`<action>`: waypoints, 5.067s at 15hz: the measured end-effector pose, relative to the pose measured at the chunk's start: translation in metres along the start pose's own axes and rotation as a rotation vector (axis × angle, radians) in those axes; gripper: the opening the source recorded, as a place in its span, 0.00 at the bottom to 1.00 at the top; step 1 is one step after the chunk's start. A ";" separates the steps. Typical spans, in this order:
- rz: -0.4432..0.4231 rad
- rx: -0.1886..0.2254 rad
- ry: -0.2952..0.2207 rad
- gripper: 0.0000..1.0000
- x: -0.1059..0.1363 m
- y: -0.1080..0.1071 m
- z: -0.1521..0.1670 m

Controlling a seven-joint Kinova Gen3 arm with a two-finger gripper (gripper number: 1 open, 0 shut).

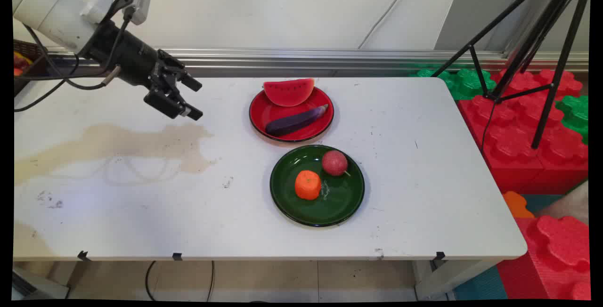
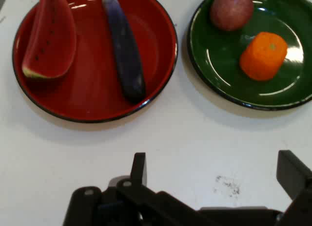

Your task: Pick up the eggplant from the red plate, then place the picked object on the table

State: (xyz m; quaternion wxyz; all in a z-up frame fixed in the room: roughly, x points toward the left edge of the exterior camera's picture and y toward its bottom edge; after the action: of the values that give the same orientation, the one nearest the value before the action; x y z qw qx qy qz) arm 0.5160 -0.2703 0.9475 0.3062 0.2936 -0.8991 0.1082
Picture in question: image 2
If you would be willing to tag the dark red round toy fruit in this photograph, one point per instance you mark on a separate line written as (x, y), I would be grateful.
(231, 11)

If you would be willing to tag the toy watermelon slice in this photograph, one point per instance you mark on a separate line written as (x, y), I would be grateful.
(51, 41)

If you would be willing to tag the green enamel plate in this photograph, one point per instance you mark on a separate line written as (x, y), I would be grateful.
(219, 65)

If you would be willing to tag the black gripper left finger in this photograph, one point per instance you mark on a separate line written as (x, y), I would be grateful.
(139, 167)

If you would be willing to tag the orange toy carrot chunk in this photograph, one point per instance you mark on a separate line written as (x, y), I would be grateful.
(263, 58)

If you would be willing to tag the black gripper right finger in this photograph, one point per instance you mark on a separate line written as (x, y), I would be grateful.
(295, 175)

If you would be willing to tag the red enamel plate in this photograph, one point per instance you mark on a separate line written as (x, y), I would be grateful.
(92, 94)

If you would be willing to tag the purple toy eggplant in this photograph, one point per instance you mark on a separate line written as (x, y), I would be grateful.
(126, 53)

